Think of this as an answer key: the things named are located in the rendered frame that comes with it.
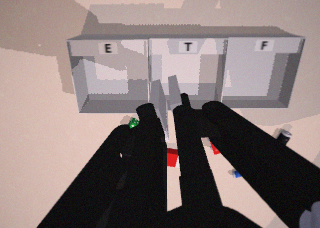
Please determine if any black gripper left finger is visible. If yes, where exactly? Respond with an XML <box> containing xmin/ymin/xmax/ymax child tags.
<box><xmin>36</xmin><ymin>79</ymin><xmax>169</xmax><ymax>228</ymax></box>

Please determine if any red 9v battery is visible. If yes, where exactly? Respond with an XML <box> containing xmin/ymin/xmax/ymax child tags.
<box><xmin>207</xmin><ymin>138</ymin><xmax>220</xmax><ymax>155</ymax></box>

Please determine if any black battery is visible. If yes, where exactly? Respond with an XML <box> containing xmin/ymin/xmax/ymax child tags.
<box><xmin>277</xmin><ymin>130</ymin><xmax>292</xmax><ymax>145</ymax></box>

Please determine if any red and white eraser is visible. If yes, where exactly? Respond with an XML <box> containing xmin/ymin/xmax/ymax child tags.
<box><xmin>167</xmin><ymin>148</ymin><xmax>180</xmax><ymax>168</ymax></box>

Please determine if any green die with white pips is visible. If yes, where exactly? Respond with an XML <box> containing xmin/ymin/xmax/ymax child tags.
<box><xmin>128</xmin><ymin>118</ymin><xmax>139</xmax><ymax>128</ymax></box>

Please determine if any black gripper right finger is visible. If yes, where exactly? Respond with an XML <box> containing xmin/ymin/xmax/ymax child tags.
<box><xmin>168</xmin><ymin>75</ymin><xmax>320</xmax><ymax>228</ymax></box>

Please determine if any grey rack of three labelled bins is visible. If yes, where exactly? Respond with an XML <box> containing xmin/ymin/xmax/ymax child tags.
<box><xmin>65</xmin><ymin>34</ymin><xmax>307</xmax><ymax>114</ymax></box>

